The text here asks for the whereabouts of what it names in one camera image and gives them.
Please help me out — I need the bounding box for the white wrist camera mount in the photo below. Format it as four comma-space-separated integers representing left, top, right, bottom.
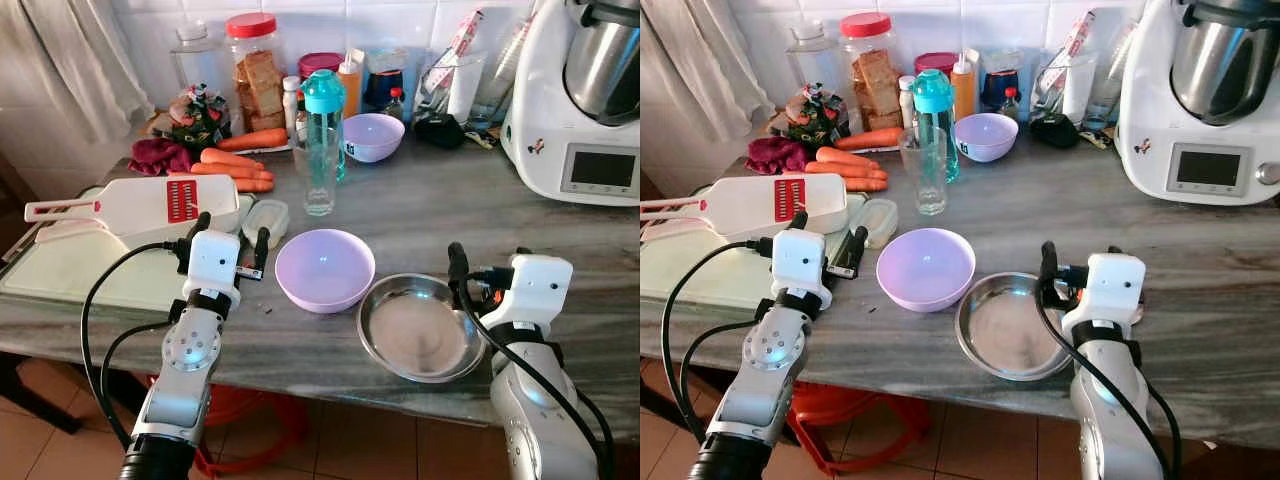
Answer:
769, 227, 827, 302
184, 229, 242, 302
504, 253, 575, 332
1083, 252, 1147, 329

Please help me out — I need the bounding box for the orange sauce bottle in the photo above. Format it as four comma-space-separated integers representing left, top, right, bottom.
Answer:
949, 51, 977, 122
336, 54, 364, 120

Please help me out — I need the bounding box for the clear glass jar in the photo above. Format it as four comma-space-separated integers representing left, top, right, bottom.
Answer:
784, 19, 843, 97
169, 21, 230, 97

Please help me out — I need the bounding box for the clear glass jug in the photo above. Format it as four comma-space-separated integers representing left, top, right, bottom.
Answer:
468, 18, 532, 129
1084, 18, 1141, 131

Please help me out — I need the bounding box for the white kitchen food processor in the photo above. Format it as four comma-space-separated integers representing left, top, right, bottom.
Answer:
1114, 0, 1280, 207
499, 0, 641, 207

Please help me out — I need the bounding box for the pale green cutting board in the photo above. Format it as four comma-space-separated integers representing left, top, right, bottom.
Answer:
0, 184, 267, 312
640, 188, 873, 310

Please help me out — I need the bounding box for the black pouch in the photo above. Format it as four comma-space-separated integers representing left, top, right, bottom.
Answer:
413, 112, 467, 152
1029, 112, 1082, 152

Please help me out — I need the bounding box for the small white bottle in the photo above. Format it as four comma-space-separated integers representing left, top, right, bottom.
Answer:
896, 75, 919, 132
281, 75, 304, 137

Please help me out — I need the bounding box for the large purple plastic bowl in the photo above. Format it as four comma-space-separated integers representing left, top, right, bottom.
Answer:
876, 227, 978, 314
275, 228, 378, 315

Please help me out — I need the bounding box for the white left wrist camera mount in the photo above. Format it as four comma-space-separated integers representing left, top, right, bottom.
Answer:
769, 227, 827, 302
184, 229, 242, 302

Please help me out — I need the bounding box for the maroon lidded container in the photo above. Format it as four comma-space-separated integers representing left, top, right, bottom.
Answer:
912, 51, 960, 80
296, 51, 345, 82

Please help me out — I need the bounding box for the maroon cloth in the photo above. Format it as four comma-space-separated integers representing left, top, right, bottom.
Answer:
126, 137, 197, 177
744, 135, 813, 177

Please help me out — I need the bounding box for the stainless steel plate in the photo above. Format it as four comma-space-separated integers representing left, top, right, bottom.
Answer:
356, 273, 489, 385
954, 271, 1079, 383

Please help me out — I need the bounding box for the clear plastic bag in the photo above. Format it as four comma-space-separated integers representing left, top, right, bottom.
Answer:
1029, 9, 1098, 122
414, 9, 487, 122

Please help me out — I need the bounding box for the red lidded rusk jar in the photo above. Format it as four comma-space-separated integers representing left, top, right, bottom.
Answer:
837, 11, 904, 134
223, 11, 289, 134

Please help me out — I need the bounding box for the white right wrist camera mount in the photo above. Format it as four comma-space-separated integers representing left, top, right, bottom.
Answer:
504, 253, 575, 332
1083, 252, 1147, 329

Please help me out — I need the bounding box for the clear glass tumbler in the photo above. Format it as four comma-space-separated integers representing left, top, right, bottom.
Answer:
901, 124, 949, 217
296, 124, 342, 219

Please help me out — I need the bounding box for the small purple plastic bowl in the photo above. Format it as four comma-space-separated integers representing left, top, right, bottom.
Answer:
341, 112, 407, 165
954, 112, 1020, 164

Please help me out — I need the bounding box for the grey curtain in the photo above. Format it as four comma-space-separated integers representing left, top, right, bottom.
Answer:
640, 0, 772, 143
0, 0, 157, 143

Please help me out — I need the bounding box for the teal water bottle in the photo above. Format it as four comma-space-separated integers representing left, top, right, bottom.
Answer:
911, 68, 960, 184
301, 68, 348, 184

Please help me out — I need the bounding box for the small clear lidded container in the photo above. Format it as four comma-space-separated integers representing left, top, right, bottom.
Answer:
850, 197, 900, 249
242, 198, 292, 250

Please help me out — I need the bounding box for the white mandoline slicer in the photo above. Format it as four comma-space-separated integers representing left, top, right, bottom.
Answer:
640, 174, 850, 239
23, 174, 242, 239

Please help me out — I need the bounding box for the red plastic stool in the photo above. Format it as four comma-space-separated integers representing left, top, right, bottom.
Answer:
784, 384, 927, 478
148, 384, 312, 478

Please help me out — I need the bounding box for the dark blue jar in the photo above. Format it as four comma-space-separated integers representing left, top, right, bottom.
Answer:
979, 49, 1024, 112
361, 49, 410, 112

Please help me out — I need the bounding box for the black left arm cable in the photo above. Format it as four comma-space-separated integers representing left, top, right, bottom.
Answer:
99, 318, 179, 446
679, 318, 763, 441
80, 238, 193, 449
660, 237, 776, 446

